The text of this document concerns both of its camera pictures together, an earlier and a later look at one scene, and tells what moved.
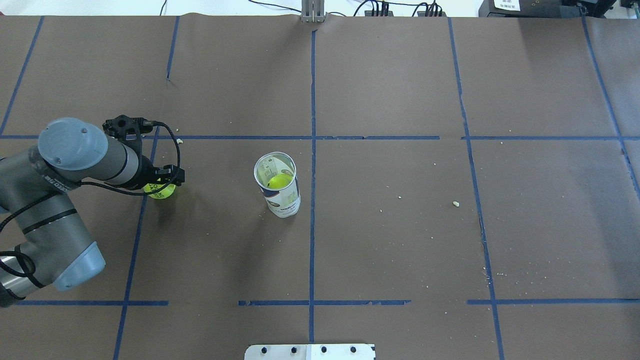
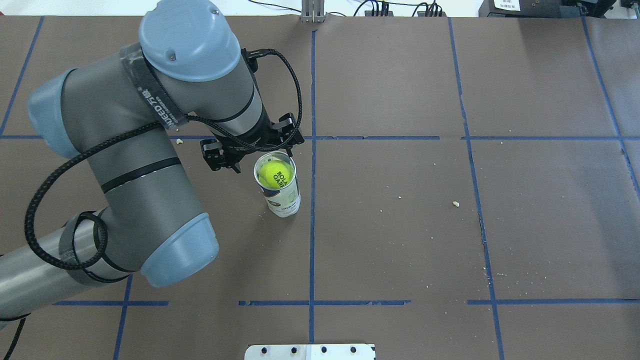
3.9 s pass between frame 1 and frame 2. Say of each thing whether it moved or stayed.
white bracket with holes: stayed
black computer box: stayed
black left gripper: moved
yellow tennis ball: moved
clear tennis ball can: stayed
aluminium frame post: stayed
